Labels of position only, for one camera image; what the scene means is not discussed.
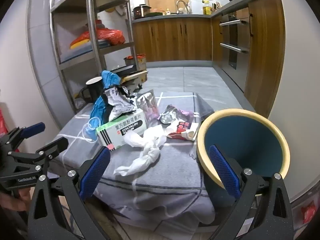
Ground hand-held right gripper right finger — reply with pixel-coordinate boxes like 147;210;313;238
209;144;293;240

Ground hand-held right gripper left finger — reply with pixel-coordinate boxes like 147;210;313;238
27;146;112;240

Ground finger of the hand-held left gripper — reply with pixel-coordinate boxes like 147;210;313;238
7;137;69;172
4;122;46;153

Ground blue bin with yellow rim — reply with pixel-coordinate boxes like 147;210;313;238
196;109;290;207

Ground white green medicine box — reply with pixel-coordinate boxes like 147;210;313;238
96;110;148;152

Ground white tissue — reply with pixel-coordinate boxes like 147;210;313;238
114;126;167;177

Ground red white packet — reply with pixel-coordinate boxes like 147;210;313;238
166;121;199;142

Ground white printed wrapper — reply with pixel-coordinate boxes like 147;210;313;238
104;86;138;120

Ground purple silver snack wrapper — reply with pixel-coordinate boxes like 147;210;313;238
160;105;194;125

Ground clear plastic bag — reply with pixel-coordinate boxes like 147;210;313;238
136;90;160;123

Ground blue plastic wrapper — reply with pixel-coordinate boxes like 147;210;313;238
90;70;122;128

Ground person's left hand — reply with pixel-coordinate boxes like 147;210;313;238
0;190;32;212

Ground red printed bag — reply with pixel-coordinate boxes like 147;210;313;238
0;104;8;137

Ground grey checked blanket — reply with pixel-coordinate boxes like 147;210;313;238
47;91;218;233

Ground black mug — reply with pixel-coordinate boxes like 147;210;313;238
79;77;104;104

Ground orange yellow plastic item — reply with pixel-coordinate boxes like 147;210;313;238
70;31;90;49

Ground black flat tray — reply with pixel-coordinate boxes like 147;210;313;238
110;65;135;77

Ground metal shelf rack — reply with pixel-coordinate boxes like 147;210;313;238
49;0;148;113

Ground red plastic bag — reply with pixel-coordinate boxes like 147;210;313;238
86;20;125;46

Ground built-in steel oven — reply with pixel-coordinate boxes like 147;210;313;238
219;14;250;72

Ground wooden kitchen cabinets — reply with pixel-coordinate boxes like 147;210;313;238
132;0;285;117

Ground dark rice cooker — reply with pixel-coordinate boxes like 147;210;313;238
132;4;152;19

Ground steel kitchen faucet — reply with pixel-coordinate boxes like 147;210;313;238
176;0;189;14

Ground pan with wooden handle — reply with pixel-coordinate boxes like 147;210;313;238
120;70;148;83

